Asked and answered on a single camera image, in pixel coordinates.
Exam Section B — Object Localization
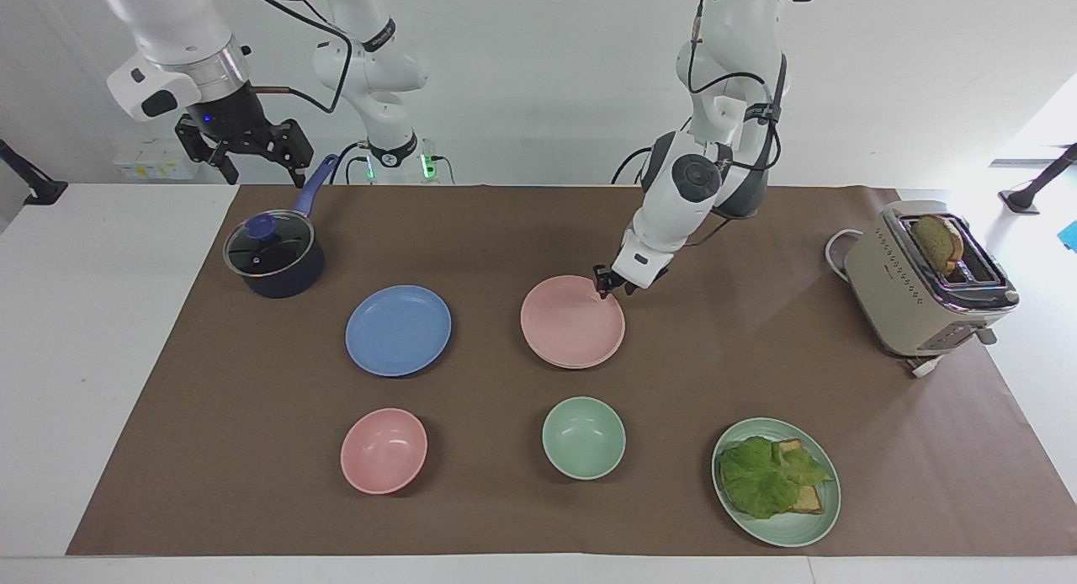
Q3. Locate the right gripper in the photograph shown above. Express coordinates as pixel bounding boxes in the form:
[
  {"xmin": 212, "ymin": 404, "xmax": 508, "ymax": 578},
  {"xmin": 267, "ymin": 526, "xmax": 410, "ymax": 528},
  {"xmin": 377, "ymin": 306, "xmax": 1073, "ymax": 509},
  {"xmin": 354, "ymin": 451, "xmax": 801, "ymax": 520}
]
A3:
[{"xmin": 174, "ymin": 81, "xmax": 316, "ymax": 189}]

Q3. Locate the pink plate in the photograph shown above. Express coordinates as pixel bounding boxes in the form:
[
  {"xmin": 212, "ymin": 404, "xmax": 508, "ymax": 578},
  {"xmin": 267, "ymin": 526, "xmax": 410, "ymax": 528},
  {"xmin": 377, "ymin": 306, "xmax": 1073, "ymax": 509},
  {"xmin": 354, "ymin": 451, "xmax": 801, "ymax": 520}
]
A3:
[{"xmin": 519, "ymin": 274, "xmax": 626, "ymax": 368}]

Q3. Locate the glass lid with blue knob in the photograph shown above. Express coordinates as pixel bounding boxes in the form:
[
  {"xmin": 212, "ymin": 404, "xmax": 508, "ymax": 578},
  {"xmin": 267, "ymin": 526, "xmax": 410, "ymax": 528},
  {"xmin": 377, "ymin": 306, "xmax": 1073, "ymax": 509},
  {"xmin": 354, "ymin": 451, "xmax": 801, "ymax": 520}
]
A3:
[{"xmin": 222, "ymin": 212, "xmax": 315, "ymax": 279}]

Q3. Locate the dark blue saucepan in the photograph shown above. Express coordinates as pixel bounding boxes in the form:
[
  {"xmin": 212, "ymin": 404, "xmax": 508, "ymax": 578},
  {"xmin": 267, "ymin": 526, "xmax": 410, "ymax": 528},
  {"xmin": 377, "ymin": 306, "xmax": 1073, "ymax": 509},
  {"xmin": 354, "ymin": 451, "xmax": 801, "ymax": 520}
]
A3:
[{"xmin": 222, "ymin": 153, "xmax": 342, "ymax": 300}]

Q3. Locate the green bowl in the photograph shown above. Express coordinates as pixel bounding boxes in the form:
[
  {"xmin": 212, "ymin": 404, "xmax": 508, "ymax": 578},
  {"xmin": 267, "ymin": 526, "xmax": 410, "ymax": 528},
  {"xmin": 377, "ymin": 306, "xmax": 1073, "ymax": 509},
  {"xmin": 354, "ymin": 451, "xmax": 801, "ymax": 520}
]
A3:
[{"xmin": 541, "ymin": 396, "xmax": 628, "ymax": 482}]

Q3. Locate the blue plate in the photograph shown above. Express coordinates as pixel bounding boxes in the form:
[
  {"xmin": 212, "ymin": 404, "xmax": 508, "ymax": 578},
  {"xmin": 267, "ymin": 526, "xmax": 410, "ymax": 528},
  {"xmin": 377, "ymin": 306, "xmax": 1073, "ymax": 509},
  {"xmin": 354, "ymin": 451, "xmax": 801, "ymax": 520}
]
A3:
[{"xmin": 345, "ymin": 284, "xmax": 454, "ymax": 378}]

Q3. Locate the black stand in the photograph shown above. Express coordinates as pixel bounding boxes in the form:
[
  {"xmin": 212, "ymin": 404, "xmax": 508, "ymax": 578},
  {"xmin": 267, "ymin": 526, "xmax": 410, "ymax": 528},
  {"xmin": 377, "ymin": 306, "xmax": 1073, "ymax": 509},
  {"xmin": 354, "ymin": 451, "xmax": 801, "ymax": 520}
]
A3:
[
  {"xmin": 998, "ymin": 142, "xmax": 1077, "ymax": 215},
  {"xmin": 0, "ymin": 138, "xmax": 69, "ymax": 207}
]

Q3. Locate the green lettuce leaf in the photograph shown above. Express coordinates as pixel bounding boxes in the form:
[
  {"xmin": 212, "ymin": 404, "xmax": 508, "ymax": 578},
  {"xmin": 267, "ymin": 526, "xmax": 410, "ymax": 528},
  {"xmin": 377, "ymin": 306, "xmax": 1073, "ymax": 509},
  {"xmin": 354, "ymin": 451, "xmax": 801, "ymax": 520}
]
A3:
[{"xmin": 717, "ymin": 436, "xmax": 836, "ymax": 520}]

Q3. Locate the beige toaster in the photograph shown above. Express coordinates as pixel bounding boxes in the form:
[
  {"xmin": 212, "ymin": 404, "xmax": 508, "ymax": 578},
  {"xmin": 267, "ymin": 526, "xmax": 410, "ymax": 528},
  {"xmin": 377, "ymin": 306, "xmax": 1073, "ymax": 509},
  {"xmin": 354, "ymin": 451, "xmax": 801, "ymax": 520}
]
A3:
[{"xmin": 843, "ymin": 199, "xmax": 1021, "ymax": 359}]

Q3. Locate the toasted bread slice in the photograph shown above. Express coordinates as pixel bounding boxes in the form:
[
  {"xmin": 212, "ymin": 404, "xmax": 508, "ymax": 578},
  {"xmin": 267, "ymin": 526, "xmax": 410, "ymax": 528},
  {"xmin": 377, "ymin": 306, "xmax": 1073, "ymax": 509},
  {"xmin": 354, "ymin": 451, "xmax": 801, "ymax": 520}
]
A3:
[{"xmin": 776, "ymin": 438, "xmax": 826, "ymax": 516}]

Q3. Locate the pink bowl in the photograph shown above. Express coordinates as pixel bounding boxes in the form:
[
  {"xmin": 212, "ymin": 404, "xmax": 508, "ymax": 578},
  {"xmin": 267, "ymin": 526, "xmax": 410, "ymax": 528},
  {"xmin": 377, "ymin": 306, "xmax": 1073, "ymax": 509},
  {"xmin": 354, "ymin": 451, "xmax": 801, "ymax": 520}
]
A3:
[{"xmin": 340, "ymin": 407, "xmax": 429, "ymax": 496}]

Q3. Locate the green plate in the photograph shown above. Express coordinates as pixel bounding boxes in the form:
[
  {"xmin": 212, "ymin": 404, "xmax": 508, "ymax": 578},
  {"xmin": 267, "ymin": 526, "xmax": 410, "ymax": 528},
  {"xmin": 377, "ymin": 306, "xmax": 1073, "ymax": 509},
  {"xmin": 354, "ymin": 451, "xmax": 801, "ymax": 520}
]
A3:
[{"xmin": 711, "ymin": 417, "xmax": 842, "ymax": 549}]

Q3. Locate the brown toast slice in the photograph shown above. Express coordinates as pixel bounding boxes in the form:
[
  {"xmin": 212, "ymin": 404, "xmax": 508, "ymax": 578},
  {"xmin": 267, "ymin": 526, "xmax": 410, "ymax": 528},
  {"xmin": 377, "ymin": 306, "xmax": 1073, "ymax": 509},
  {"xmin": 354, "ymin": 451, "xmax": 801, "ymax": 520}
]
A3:
[{"xmin": 910, "ymin": 214, "xmax": 966, "ymax": 276}]

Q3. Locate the black cable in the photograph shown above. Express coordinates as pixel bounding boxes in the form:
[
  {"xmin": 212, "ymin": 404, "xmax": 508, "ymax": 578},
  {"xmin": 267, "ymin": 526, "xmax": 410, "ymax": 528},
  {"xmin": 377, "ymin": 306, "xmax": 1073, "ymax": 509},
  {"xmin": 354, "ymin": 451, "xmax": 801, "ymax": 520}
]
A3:
[
  {"xmin": 225, "ymin": 0, "xmax": 355, "ymax": 116},
  {"xmin": 685, "ymin": 0, "xmax": 788, "ymax": 174},
  {"xmin": 329, "ymin": 141, "xmax": 372, "ymax": 186},
  {"xmin": 611, "ymin": 145, "xmax": 667, "ymax": 186}
]

